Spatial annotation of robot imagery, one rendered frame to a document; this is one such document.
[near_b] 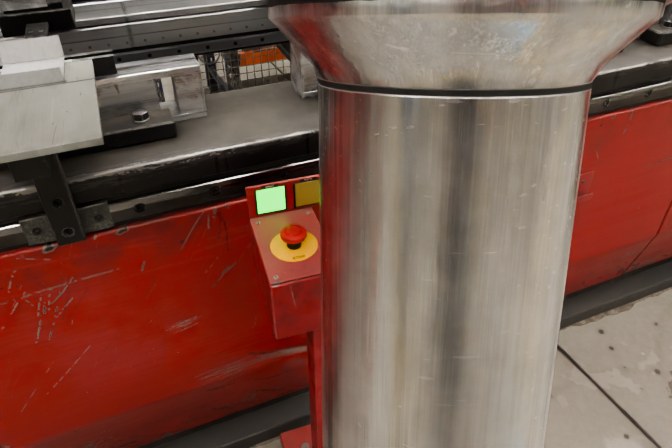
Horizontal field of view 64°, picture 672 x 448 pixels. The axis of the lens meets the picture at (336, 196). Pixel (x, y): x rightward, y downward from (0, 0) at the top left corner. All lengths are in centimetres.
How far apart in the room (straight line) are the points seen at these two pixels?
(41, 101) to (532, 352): 73
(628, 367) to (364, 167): 172
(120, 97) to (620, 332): 157
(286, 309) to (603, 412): 111
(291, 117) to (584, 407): 115
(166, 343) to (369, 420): 96
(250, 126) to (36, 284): 43
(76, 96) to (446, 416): 71
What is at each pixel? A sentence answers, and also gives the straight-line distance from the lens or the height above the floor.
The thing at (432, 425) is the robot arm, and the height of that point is 117.
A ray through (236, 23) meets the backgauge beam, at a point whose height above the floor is 94.
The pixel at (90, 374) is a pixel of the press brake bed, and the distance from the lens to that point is 117.
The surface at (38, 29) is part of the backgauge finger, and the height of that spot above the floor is 100.
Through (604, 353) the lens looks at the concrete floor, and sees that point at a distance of 185.
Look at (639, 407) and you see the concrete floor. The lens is 177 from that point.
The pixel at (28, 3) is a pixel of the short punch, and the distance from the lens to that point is 94.
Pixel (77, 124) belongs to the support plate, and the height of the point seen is 100.
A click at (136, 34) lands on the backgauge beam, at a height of 95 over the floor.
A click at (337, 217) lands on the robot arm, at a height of 122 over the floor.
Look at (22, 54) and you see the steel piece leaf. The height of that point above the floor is 101.
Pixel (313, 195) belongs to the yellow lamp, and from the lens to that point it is 88.
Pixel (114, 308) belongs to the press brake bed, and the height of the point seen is 60.
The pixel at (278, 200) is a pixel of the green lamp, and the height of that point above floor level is 81.
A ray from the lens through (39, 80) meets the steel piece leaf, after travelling 88.
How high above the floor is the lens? 132
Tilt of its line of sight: 36 degrees down
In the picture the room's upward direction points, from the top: straight up
